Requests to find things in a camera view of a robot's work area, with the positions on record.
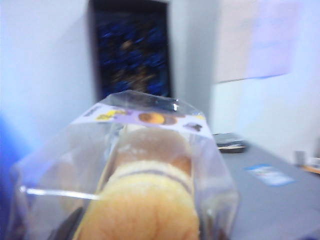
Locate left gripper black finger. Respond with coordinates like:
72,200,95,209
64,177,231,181
56,206,85,240

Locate clear plastic box of pastries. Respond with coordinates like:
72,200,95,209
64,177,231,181
9,89,241,240

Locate dark box of blue-wrapped candies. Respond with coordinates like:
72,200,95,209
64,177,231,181
87,0,176,101

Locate black silver microwave oven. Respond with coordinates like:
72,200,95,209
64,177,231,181
207,138,320,240

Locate pens in clear bag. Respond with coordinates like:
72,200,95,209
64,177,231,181
214,131,249,154

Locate blue white sticker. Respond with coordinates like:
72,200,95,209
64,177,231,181
244,163,296,186

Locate pink paper notice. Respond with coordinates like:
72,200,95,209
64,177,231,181
214,0,255,84

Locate handwritten lavender paper notice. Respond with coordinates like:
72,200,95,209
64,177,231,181
251,0,302,79

